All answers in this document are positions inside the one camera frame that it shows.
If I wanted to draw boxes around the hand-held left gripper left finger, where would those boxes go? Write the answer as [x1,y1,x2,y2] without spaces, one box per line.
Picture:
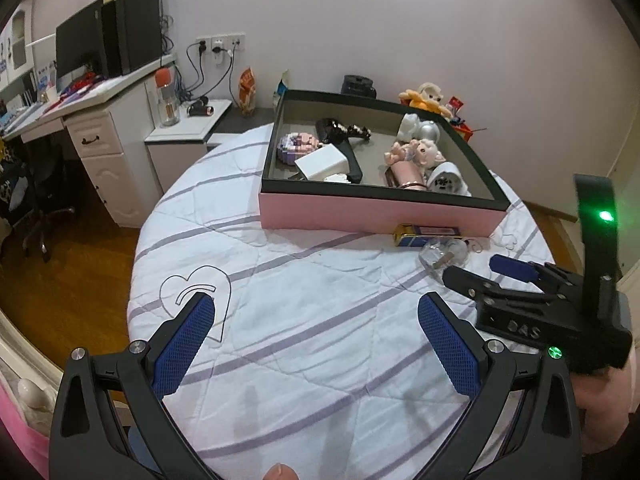
[48,292,221,480]

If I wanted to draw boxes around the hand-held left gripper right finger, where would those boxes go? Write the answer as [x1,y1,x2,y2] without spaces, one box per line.
[417,292,584,480]

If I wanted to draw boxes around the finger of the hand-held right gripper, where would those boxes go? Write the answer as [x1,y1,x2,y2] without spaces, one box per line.
[442,266,556,311]
[489,254,584,301]

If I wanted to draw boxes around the clear plastic bag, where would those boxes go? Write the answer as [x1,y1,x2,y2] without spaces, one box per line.
[419,239,471,284]

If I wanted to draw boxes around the pink cylindrical bottle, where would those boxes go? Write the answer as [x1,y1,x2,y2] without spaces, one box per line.
[385,162,429,191]

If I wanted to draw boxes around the pink pig doll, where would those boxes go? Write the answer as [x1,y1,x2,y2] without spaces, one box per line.
[384,139,446,168]

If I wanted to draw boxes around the pink storage box dark rim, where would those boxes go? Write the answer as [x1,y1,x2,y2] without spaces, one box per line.
[258,90,512,239]

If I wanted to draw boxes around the white charger box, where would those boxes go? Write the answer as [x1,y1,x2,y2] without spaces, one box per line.
[294,143,349,182]

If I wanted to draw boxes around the pink brick toy figure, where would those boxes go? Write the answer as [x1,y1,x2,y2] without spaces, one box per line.
[276,131,323,166]

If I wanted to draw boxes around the person's right hand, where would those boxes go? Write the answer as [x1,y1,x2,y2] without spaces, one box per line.
[571,355,640,457]

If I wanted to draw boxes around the blue yellow battery pack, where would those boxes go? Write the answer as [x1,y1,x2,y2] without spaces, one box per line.
[392,224,463,250]

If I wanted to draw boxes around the white animal figurine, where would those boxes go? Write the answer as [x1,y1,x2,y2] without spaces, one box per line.
[398,112,424,141]

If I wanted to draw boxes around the black remote control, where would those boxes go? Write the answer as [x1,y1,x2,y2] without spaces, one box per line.
[315,117,364,184]

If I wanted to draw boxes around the white nightstand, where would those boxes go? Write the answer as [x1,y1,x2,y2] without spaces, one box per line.
[145,99,233,197]

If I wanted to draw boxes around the white plush toy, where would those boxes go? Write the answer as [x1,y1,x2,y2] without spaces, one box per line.
[417,82,444,106]

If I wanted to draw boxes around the yellow plush toy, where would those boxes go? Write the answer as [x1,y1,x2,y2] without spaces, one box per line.
[398,89,451,116]

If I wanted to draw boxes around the white desk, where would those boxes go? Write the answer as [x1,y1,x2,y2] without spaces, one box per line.
[0,52,179,229]

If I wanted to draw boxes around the black office chair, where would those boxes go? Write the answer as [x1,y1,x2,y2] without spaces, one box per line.
[0,145,76,264]

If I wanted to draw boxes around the dark topped low cabinet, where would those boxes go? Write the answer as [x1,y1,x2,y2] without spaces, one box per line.
[207,105,277,137]

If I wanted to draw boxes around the black kettle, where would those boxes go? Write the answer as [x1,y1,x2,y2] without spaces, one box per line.
[341,74,377,100]

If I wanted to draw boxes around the clear bottle orange cap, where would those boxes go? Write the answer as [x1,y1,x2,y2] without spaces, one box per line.
[154,67,181,127]

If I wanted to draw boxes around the orange snack bag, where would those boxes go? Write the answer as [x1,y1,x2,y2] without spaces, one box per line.
[236,67,259,117]

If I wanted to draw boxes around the blue white snack bag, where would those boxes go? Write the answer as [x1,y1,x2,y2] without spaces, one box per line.
[272,71,291,109]

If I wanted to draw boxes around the colourful desk papers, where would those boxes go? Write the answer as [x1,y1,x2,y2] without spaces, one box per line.
[0,72,109,132]

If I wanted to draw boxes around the black computer monitor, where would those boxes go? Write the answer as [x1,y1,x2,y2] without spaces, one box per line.
[55,0,109,94]

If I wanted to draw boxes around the white pink bed frame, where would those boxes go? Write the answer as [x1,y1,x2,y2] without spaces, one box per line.
[0,310,66,480]

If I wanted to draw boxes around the black power cable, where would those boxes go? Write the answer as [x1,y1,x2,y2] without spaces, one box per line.
[186,42,207,97]

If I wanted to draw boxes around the white wall socket strip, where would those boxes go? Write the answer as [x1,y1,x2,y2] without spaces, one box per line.
[196,33,247,54]

